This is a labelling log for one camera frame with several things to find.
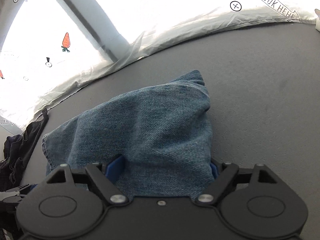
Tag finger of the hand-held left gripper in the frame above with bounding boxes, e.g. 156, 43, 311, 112
0, 183, 38, 206

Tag white printed curtain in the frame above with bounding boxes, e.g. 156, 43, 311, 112
0, 0, 318, 137

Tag blue denim jeans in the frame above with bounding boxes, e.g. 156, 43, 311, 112
41, 69, 221, 198

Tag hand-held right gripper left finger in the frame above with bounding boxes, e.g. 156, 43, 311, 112
45, 154, 130, 205

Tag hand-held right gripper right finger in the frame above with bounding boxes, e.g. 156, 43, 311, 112
196, 162, 277, 205

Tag black crumpled garment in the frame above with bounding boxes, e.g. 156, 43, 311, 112
0, 108, 50, 193

